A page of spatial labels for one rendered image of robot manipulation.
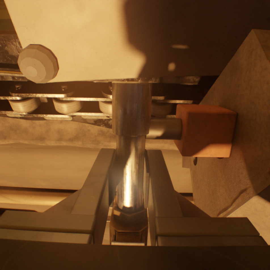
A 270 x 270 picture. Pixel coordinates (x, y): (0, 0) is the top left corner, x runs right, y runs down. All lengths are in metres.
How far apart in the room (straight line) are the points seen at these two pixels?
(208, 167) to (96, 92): 0.17
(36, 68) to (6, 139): 0.23
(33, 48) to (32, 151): 0.24
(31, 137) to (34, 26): 0.22
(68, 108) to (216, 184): 0.20
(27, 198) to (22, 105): 0.30
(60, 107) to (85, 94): 0.04
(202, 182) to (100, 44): 0.17
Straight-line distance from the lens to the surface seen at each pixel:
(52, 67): 0.23
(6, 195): 0.57
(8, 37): 0.29
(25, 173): 0.50
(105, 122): 0.35
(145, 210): 0.17
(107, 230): 0.71
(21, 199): 0.55
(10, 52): 0.29
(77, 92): 0.28
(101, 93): 0.27
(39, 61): 0.23
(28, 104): 0.30
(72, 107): 0.27
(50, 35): 0.23
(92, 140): 0.36
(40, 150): 0.42
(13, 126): 0.41
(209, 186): 0.18
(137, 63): 0.22
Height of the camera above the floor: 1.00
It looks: 48 degrees down
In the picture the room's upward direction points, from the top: 179 degrees counter-clockwise
